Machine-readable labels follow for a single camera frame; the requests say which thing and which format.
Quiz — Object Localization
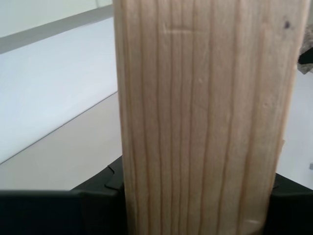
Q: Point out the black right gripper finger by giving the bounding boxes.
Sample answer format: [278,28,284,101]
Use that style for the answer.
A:
[298,48,313,66]

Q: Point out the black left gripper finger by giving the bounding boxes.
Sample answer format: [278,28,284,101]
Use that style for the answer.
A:
[0,155,128,235]
[265,172,313,235]

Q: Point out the light wooden block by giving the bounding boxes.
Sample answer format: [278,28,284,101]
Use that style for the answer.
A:
[113,0,310,235]

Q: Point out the speckled granite rock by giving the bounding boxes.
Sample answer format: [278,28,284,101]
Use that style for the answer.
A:
[296,33,313,75]

